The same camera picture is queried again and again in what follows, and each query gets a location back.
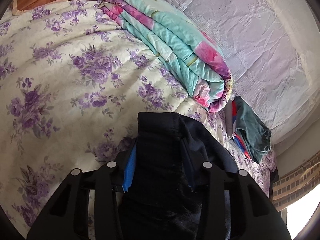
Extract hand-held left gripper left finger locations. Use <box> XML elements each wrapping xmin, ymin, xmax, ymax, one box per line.
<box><xmin>26</xmin><ymin>144</ymin><xmax>137</xmax><ymax>240</ymax></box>

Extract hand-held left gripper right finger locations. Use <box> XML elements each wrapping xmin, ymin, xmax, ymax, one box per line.
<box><xmin>180</xmin><ymin>140</ymin><xmax>292</xmax><ymax>240</ymax></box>

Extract dark navy pants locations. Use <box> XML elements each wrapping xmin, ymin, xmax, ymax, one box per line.
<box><xmin>117</xmin><ymin>112</ymin><xmax>238</xmax><ymax>240</ymax></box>

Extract folded dark green pants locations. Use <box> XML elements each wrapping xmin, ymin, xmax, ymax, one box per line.
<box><xmin>234</xmin><ymin>96</ymin><xmax>272</xmax><ymax>163</ymax></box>

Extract folded red blue garment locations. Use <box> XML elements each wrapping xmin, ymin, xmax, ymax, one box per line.
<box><xmin>231</xmin><ymin>100</ymin><xmax>251</xmax><ymax>159</ymax></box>

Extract purple floral bed quilt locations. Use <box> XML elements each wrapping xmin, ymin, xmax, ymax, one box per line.
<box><xmin>0</xmin><ymin>0</ymin><xmax>277</xmax><ymax>233</ymax></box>

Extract brick pattern curtain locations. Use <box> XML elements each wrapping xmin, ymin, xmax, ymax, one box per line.
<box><xmin>271</xmin><ymin>152</ymin><xmax>320</xmax><ymax>208</ymax></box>

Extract folded teal pink floral blanket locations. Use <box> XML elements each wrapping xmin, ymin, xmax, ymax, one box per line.
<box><xmin>101</xmin><ymin>0</ymin><xmax>235</xmax><ymax>113</ymax></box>

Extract white lace cloth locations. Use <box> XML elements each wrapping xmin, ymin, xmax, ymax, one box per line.
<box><xmin>132</xmin><ymin>0</ymin><xmax>318</xmax><ymax>146</ymax></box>

